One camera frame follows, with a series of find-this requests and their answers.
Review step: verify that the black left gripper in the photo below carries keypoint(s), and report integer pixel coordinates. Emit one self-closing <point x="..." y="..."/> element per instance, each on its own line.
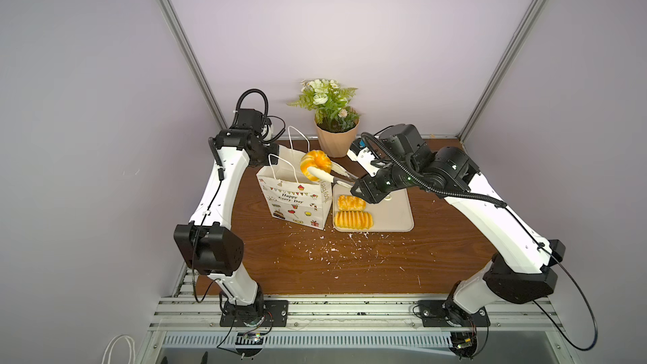
<point x="272" y="155"/>

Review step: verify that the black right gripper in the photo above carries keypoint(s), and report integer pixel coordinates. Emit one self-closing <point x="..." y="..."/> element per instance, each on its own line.
<point x="368" y="190"/>

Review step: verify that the small twisted bread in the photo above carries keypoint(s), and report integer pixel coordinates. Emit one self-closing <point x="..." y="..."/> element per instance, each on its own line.
<point x="349" y="203"/>

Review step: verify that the metal tongs with white tips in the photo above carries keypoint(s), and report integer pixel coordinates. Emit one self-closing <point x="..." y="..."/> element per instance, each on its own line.
<point x="338" y="175"/>

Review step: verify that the white printed paper gift bag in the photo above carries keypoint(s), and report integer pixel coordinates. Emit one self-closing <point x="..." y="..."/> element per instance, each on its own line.
<point x="289" y="194"/>

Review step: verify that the round yellow bun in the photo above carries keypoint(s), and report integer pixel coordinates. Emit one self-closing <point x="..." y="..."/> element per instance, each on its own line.
<point x="316" y="159"/>

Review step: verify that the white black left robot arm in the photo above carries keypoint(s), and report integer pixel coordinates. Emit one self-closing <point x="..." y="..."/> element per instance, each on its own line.
<point x="207" y="243"/>

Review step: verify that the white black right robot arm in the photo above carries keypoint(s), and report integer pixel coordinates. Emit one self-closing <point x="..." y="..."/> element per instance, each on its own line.
<point x="522" y="268"/>

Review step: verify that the long ridged bread front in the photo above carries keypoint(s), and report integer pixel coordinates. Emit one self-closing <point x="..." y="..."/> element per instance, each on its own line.
<point x="355" y="220"/>

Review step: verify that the potted plant in pink pot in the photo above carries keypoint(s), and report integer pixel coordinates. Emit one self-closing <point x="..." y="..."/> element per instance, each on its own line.
<point x="335" y="119"/>

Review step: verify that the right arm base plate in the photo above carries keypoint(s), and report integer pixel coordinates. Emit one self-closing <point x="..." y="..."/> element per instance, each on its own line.
<point x="437" y="313"/>

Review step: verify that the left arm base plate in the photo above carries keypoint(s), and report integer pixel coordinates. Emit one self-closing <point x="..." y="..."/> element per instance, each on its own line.
<point x="269" y="314"/>

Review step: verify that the aluminium front rail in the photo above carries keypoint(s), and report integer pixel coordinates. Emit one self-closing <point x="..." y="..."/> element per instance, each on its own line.
<point x="351" y="312"/>

